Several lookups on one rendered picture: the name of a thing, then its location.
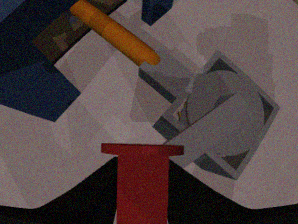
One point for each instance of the crank handle with dark red grip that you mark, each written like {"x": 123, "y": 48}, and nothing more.
{"x": 142, "y": 173}

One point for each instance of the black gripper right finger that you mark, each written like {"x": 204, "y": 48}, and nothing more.
{"x": 193, "y": 202}

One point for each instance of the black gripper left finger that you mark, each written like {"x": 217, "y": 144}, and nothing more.
{"x": 93, "y": 201}

